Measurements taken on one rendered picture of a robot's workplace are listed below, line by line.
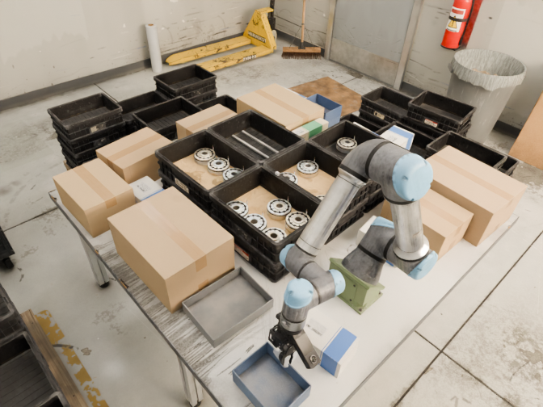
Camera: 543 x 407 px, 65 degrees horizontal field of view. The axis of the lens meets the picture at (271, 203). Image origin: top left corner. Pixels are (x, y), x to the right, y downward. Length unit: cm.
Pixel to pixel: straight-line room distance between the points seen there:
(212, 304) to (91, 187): 75
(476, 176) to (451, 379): 103
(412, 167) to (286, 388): 79
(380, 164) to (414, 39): 359
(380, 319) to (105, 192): 123
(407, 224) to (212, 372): 78
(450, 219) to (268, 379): 98
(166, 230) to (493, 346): 186
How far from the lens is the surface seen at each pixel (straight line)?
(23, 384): 204
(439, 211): 192
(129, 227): 168
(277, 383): 146
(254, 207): 181
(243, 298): 165
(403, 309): 172
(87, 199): 192
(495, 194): 206
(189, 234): 161
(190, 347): 155
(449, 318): 268
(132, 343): 244
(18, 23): 455
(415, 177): 116
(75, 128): 304
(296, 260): 128
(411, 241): 139
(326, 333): 148
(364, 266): 155
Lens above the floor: 204
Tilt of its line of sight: 41 degrees down
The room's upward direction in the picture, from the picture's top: 3 degrees clockwise
